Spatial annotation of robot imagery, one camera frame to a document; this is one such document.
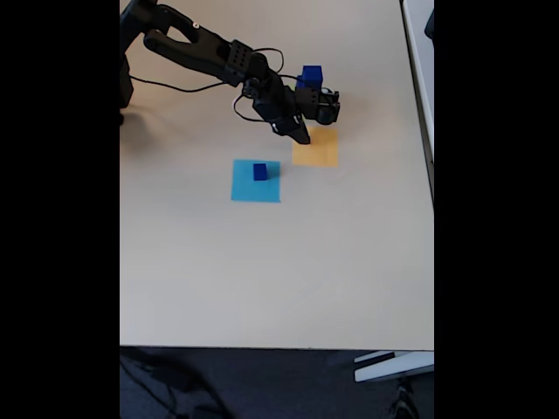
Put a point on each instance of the orange paper square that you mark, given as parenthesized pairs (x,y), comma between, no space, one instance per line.
(323,153)

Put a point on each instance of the dark blue object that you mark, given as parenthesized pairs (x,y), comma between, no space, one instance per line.
(430,26)

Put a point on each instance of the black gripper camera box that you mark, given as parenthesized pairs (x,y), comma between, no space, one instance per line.
(321,105)

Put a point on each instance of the light blue paper square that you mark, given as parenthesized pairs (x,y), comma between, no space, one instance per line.
(244,192)

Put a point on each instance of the medium blue cube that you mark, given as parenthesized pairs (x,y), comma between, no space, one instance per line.
(312,75)

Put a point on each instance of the white table foot bar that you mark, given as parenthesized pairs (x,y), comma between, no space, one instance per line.
(393,368)

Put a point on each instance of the small blue cube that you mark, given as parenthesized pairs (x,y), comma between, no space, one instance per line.
(260,172)

